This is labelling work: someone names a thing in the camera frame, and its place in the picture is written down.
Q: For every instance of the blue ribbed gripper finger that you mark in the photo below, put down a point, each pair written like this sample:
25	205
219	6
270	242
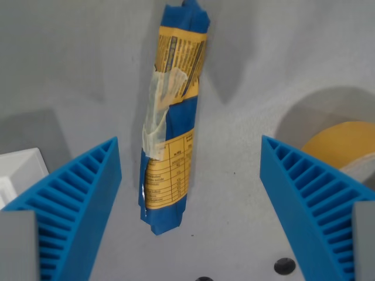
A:
293	187
88	187

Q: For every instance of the blue and yellow bag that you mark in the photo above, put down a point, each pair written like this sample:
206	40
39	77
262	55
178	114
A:
175	123

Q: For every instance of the white wall socket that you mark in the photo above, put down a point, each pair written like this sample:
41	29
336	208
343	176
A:
20	167

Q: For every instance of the yellow tape roll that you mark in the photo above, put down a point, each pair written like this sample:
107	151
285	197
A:
337	143

